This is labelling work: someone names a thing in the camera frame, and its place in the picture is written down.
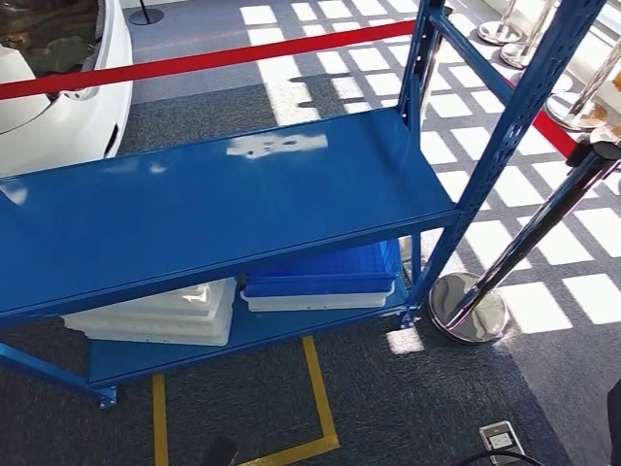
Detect blue metal shelf rack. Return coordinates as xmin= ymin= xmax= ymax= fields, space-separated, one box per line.
xmin=0 ymin=0 xmax=607 ymax=411

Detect blue plastic crate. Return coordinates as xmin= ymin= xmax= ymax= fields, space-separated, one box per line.
xmin=241 ymin=239 xmax=404 ymax=300

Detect black robot body plate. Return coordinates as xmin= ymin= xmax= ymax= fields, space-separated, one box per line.
xmin=196 ymin=436 xmax=239 ymax=466

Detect dark round stanchion base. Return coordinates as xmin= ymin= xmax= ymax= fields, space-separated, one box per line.
xmin=128 ymin=0 xmax=164 ymax=27

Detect steel floor socket box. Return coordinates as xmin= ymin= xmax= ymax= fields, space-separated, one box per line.
xmin=479 ymin=420 xmax=526 ymax=466

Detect white car body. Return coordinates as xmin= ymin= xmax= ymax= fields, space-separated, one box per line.
xmin=0 ymin=0 xmax=134 ymax=178

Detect chrome stanchion post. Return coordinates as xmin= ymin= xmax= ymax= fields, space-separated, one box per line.
xmin=417 ymin=5 xmax=455 ymax=126
xmin=444 ymin=138 xmax=621 ymax=329

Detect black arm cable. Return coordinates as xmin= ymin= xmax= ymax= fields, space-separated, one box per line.
xmin=456 ymin=449 xmax=536 ymax=466

